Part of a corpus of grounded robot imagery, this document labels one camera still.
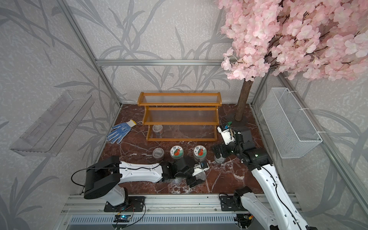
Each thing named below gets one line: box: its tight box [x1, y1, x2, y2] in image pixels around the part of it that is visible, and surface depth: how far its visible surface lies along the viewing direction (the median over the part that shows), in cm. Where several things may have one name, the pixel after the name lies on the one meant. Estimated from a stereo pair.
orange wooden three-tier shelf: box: [137, 92, 223, 141], surface depth 107 cm
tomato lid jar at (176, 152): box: [169, 145, 184, 160], surface depth 86 cm
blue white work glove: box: [106, 119, 137, 144], surface depth 106 cm
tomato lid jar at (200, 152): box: [193, 144, 208, 162], surface depth 86 cm
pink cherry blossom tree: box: [218, 0, 368, 122], surface depth 51 cm
